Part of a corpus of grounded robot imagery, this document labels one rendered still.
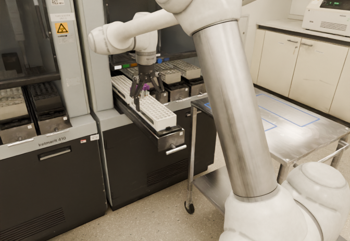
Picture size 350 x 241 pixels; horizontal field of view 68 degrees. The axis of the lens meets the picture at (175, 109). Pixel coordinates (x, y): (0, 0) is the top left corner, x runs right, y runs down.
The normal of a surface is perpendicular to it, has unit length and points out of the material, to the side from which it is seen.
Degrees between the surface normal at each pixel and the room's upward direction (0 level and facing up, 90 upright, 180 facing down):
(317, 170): 6
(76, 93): 90
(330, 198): 53
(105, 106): 90
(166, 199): 0
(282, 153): 0
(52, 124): 90
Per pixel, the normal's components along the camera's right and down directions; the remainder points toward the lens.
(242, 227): -0.74, 0.00
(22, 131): 0.54, 0.39
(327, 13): -0.86, 0.22
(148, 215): 0.01, -0.89
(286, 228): 0.40, -0.11
